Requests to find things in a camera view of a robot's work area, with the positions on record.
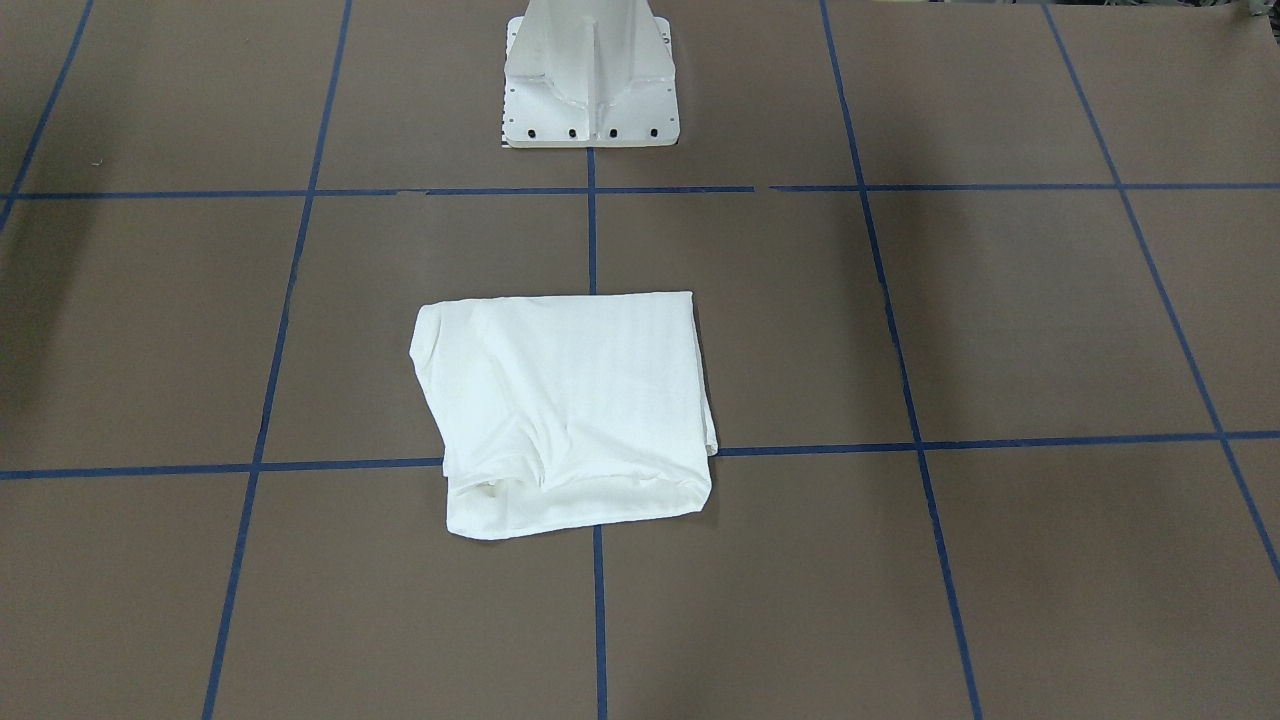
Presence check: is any white long-sleeve printed shirt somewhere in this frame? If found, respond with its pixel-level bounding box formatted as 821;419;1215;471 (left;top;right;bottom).
408;291;719;541

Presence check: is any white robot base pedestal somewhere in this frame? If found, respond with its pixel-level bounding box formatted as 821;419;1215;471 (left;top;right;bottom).
500;1;681;149

